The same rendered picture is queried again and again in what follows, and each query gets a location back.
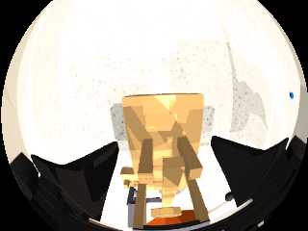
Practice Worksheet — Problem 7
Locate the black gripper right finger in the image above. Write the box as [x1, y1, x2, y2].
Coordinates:
[211, 136, 289, 208]

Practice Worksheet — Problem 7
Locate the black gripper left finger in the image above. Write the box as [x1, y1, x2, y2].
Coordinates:
[31, 141, 119, 222]

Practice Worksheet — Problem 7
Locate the black ball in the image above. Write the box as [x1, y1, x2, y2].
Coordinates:
[224, 192, 234, 201]

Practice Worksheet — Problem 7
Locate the blue ball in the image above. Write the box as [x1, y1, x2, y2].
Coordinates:
[289, 92, 294, 100]

